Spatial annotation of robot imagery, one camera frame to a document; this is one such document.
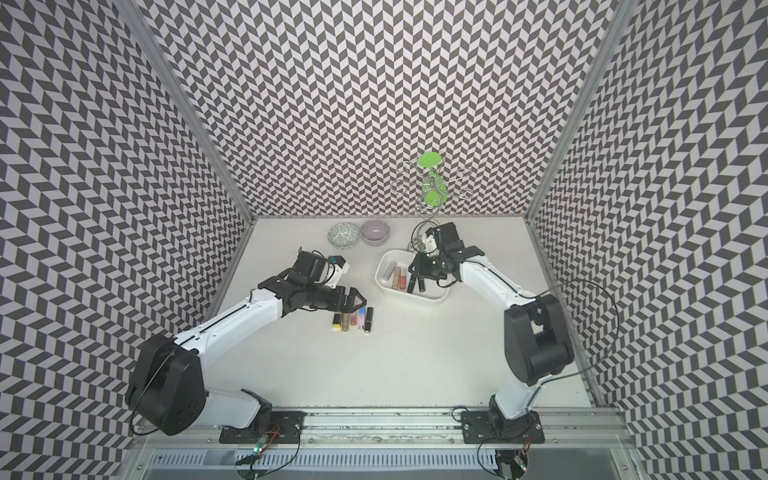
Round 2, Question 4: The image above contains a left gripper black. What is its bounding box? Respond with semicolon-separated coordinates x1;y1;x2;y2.
305;282;367;313

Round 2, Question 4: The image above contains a gold black lipstick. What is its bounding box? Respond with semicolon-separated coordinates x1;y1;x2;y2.
332;313;343;331

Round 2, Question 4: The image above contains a white storage box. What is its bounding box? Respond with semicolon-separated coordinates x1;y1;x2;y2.
374;250;449;304

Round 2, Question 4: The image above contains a peach lipstick tube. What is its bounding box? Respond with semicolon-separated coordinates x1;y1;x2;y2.
391;266;401;290

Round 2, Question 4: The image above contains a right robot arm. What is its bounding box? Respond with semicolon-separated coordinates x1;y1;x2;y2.
408;247;575;422

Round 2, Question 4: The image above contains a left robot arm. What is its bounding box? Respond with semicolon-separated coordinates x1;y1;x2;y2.
125;269;367;436

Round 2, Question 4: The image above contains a blue pink lipstick tube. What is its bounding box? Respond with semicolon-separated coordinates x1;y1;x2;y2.
357;307;366;330

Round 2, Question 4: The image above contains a black lipstick long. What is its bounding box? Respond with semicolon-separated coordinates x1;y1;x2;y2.
364;307;374;335

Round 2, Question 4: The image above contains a green patterned bowl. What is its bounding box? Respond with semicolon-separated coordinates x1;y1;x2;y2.
327;222;360;250

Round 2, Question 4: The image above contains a purple bowl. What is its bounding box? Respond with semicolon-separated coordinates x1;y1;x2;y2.
360;219;391;246

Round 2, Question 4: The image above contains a chrome jewelry stand green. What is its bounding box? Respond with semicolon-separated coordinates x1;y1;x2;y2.
393;149;469;253

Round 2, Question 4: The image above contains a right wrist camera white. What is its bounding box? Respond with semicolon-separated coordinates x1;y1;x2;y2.
423;222;485;262

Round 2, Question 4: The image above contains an aluminium front rail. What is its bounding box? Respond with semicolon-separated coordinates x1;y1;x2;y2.
131;406;637;452

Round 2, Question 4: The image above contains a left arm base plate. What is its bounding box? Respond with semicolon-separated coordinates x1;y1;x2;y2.
219;410;306;445

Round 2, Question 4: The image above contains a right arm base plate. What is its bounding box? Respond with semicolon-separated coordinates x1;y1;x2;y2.
460;411;545;445

